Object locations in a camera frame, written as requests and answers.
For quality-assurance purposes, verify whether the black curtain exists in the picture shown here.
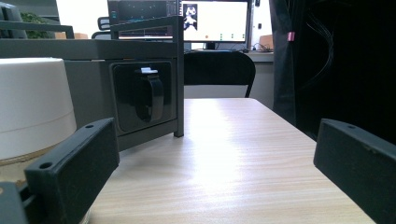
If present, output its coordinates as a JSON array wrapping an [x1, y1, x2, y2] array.
[[269, 0, 396, 146]]

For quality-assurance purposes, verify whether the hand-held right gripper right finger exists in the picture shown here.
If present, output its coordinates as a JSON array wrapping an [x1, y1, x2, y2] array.
[[313, 118, 396, 224]]

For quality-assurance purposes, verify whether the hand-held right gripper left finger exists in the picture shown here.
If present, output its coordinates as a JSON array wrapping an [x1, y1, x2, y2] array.
[[23, 117, 120, 224]]

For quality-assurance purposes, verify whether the grey hexagonal drawer stand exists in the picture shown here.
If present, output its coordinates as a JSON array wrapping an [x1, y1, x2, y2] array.
[[0, 15, 185, 153]]

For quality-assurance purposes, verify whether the black office chair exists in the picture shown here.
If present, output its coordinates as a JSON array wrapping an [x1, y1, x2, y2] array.
[[92, 16, 114, 40]]

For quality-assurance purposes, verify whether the computer monitor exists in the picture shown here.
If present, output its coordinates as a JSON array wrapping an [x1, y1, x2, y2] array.
[[106, 0, 182, 41], [179, 0, 253, 50]]

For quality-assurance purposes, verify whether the green plant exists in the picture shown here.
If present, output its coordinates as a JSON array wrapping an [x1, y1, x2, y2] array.
[[20, 11, 59, 40]]

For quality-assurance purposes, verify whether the black folding chair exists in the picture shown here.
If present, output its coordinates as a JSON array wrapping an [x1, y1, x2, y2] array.
[[183, 50, 257, 99]]

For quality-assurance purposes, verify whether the drawer with hooked black handle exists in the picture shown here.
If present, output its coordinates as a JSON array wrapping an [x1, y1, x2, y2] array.
[[109, 60, 174, 135]]

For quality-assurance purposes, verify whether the brown cardboard box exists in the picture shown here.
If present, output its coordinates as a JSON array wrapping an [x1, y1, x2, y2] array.
[[259, 34, 275, 50]]

